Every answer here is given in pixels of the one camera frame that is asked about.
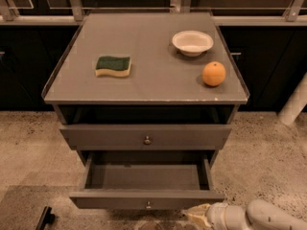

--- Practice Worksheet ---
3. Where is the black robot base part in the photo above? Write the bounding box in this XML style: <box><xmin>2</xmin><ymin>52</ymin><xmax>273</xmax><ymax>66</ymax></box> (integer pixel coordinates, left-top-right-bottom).
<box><xmin>35</xmin><ymin>206</ymin><xmax>56</xmax><ymax>230</ymax></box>

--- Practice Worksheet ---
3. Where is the grey top drawer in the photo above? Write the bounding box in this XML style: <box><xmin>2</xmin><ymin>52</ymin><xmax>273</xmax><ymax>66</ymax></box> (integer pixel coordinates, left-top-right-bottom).
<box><xmin>59</xmin><ymin>125</ymin><xmax>231</xmax><ymax>150</ymax></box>

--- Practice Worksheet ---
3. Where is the white bowl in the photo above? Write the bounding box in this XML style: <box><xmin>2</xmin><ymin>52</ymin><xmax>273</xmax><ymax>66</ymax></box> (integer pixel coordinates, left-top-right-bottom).
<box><xmin>172</xmin><ymin>31</ymin><xmax>214</xmax><ymax>57</ymax></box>

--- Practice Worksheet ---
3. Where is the green yellow sponge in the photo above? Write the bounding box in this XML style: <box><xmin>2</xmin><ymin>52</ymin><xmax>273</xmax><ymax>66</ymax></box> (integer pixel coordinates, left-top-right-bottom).
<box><xmin>95</xmin><ymin>56</ymin><xmax>131</xmax><ymax>78</ymax></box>

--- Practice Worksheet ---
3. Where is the grey drawer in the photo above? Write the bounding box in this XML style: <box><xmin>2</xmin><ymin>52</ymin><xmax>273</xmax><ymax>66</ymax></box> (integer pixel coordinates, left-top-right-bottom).
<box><xmin>59</xmin><ymin>125</ymin><xmax>231</xmax><ymax>150</ymax></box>
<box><xmin>69</xmin><ymin>150</ymin><xmax>224</xmax><ymax>210</ymax></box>

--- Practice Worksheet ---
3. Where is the metal railing frame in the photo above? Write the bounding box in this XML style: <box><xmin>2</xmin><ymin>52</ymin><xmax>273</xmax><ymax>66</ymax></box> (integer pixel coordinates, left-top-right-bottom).
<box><xmin>0</xmin><ymin>0</ymin><xmax>307</xmax><ymax>27</ymax></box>

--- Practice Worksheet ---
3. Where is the grey drawer cabinet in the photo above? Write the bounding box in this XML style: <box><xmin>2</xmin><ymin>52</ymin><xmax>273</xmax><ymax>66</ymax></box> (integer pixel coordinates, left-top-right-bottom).
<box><xmin>41</xmin><ymin>11</ymin><xmax>250</xmax><ymax>165</ymax></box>

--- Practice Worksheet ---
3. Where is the orange fruit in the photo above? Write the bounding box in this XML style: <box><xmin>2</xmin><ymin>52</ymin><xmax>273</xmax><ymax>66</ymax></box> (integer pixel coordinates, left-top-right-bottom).
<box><xmin>202</xmin><ymin>61</ymin><xmax>226</xmax><ymax>86</ymax></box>

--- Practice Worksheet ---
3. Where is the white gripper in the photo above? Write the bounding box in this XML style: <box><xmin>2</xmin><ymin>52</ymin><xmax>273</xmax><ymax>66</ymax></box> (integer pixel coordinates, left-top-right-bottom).
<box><xmin>182</xmin><ymin>203</ymin><xmax>248</xmax><ymax>230</ymax></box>

